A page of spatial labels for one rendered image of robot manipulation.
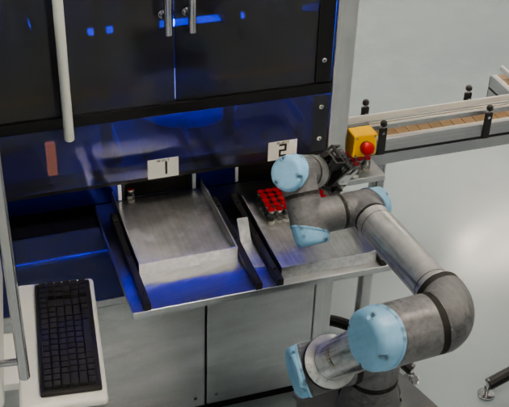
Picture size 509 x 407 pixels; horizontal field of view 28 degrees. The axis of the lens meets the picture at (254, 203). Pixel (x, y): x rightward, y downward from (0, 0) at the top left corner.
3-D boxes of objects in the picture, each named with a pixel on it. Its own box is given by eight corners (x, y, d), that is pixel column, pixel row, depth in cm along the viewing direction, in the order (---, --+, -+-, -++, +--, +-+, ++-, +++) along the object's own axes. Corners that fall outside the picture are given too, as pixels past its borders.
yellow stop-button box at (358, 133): (342, 145, 296) (344, 124, 292) (365, 142, 298) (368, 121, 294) (352, 159, 290) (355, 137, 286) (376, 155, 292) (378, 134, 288)
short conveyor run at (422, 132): (330, 175, 304) (334, 130, 295) (311, 149, 316) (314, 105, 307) (529, 144, 323) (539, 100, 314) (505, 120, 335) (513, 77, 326)
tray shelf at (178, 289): (94, 210, 282) (94, 205, 281) (327, 173, 301) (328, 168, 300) (132, 319, 245) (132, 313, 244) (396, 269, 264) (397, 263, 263)
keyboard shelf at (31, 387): (-15, 295, 263) (-16, 287, 262) (93, 283, 269) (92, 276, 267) (-16, 422, 227) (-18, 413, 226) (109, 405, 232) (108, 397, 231)
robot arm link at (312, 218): (351, 236, 210) (340, 184, 211) (302, 247, 206) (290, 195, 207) (337, 239, 217) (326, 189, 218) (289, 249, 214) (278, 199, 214)
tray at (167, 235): (111, 202, 282) (111, 191, 280) (201, 187, 290) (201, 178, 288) (139, 274, 256) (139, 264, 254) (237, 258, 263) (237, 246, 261)
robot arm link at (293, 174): (273, 199, 208) (264, 158, 209) (294, 196, 218) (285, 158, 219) (307, 190, 205) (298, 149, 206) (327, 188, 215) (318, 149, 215)
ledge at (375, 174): (326, 161, 307) (327, 157, 306) (366, 156, 310) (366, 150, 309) (344, 186, 296) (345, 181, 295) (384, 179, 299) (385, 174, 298)
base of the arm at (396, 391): (415, 410, 232) (420, 379, 227) (364, 437, 225) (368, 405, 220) (372, 371, 243) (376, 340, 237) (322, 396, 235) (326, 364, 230)
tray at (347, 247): (241, 205, 283) (241, 195, 281) (327, 191, 290) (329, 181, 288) (281, 279, 256) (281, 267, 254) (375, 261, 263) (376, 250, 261)
